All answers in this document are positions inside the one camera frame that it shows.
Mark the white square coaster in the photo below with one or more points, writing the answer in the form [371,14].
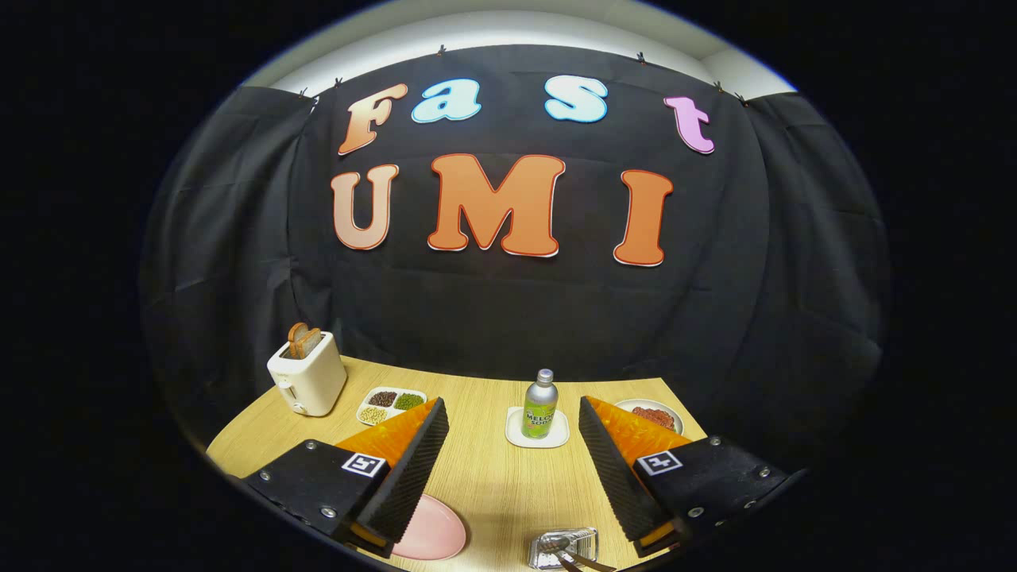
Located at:
[514,437]

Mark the brown toast slice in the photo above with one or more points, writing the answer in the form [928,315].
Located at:
[312,340]
[295,338]

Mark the green soda bottle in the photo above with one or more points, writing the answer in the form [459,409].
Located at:
[539,409]

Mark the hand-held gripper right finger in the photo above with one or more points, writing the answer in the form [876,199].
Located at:
[620,469]

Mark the white toaster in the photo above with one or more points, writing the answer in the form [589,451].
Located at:
[314,381]

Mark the white oval dish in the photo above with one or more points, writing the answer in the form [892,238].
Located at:
[628,405]

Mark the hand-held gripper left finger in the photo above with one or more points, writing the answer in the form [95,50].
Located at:
[409,469]

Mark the pink round plate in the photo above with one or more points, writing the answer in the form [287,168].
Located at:
[437,532]

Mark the white divided dish with beans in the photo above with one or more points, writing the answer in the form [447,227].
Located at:
[393,405]

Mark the red-brown meat piece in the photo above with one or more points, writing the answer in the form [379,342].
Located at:
[655,417]

